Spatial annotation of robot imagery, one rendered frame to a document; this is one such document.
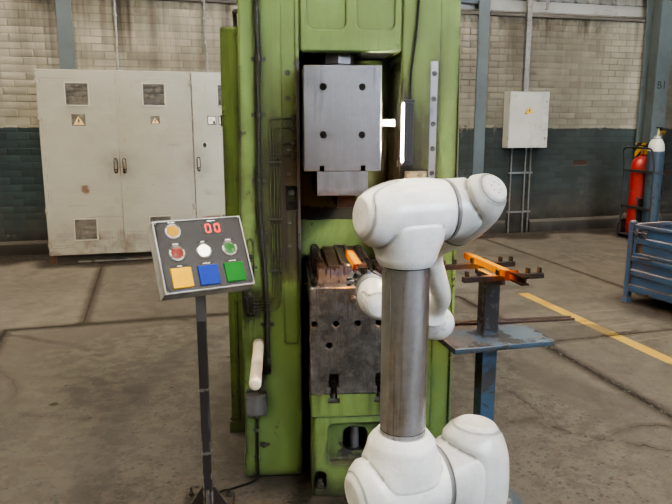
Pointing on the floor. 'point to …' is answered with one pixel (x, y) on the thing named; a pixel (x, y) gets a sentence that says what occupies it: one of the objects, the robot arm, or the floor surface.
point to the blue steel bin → (649, 261)
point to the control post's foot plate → (209, 497)
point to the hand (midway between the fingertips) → (361, 271)
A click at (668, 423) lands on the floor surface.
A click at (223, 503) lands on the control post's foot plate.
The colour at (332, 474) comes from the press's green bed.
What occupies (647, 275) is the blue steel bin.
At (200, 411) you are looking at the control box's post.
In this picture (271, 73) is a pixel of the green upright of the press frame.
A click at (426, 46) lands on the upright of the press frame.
